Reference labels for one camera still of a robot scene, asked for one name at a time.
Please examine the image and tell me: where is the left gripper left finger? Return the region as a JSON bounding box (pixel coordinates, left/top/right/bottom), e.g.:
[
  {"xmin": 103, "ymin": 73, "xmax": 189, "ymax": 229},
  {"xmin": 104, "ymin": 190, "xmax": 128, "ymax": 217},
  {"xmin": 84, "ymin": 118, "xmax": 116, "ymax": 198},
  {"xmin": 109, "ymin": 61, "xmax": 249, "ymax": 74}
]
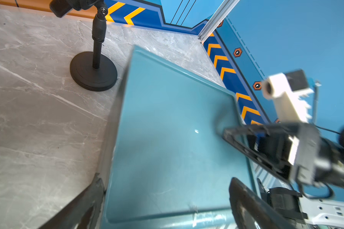
[{"xmin": 40, "ymin": 173, "xmax": 104, "ymax": 229}]

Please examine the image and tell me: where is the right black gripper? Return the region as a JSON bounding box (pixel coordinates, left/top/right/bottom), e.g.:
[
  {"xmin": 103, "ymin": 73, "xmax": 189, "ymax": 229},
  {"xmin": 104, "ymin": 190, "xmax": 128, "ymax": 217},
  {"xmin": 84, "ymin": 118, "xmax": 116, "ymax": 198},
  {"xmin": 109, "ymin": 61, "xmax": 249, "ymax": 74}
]
[{"xmin": 223, "ymin": 123, "xmax": 331, "ymax": 185}]

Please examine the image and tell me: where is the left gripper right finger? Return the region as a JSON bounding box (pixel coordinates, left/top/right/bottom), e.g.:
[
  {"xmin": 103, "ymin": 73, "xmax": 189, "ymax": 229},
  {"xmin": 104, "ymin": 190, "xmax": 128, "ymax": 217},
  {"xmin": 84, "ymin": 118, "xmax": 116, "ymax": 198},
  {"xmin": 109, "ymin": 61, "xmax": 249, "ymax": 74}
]
[{"xmin": 229, "ymin": 177, "xmax": 294, "ymax": 229}]

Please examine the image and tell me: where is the teal drawer cabinet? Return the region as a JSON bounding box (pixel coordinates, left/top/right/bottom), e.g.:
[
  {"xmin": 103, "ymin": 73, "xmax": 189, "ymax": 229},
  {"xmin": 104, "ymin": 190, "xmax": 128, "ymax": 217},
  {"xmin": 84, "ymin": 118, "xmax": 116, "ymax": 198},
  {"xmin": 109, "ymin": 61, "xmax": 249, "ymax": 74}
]
[{"xmin": 100, "ymin": 46, "xmax": 257, "ymax": 229}]

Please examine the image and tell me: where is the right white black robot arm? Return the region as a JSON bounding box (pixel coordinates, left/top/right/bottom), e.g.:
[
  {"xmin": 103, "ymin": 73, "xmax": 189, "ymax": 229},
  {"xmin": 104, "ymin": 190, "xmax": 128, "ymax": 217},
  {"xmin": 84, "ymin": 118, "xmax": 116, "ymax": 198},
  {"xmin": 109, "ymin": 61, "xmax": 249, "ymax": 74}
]
[{"xmin": 223, "ymin": 122, "xmax": 344, "ymax": 229}]

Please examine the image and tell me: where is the black microphone stand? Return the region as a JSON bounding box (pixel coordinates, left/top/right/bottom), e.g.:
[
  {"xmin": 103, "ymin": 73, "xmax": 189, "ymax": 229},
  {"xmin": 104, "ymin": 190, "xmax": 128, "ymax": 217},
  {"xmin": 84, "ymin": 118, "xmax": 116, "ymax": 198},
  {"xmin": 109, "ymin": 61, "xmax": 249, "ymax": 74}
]
[{"xmin": 70, "ymin": 1, "xmax": 118, "ymax": 92}]

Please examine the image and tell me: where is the black microphone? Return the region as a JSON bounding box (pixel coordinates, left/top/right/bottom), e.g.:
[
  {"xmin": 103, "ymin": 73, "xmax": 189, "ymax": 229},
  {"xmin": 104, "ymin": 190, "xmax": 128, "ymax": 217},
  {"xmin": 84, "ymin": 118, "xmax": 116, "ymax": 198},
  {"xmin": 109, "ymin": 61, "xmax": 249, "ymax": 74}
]
[{"xmin": 49, "ymin": 0, "xmax": 82, "ymax": 18}]

